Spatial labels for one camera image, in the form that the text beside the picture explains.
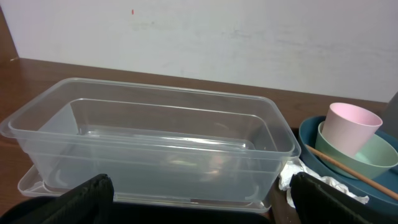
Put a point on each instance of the mint green bowl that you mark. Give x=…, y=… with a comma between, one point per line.
x=376, y=157

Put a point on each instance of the clear plastic bin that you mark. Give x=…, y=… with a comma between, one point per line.
x=155, y=142

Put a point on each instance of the white tissue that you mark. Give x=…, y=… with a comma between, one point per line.
x=295, y=166

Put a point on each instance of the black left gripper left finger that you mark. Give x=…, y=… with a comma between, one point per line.
x=90, y=202

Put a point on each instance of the dark blue plate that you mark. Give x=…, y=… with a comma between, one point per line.
x=307, y=134

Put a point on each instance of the pink cup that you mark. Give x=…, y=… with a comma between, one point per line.
x=349, y=127

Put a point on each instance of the grey dishwasher rack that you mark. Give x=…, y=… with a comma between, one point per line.
x=390, y=117

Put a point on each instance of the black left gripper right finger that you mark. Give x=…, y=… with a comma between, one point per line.
x=318, y=203

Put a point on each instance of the wooden chopstick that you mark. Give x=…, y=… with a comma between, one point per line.
x=352, y=172

